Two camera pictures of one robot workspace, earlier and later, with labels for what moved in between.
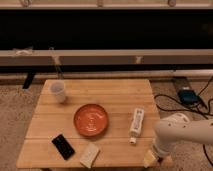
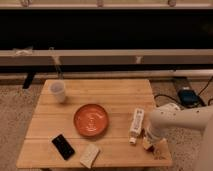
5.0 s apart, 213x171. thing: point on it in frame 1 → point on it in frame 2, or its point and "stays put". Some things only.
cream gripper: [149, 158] → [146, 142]
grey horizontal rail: [105, 57] stays put
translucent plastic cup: [58, 89] stays put
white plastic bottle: [137, 126] stays put
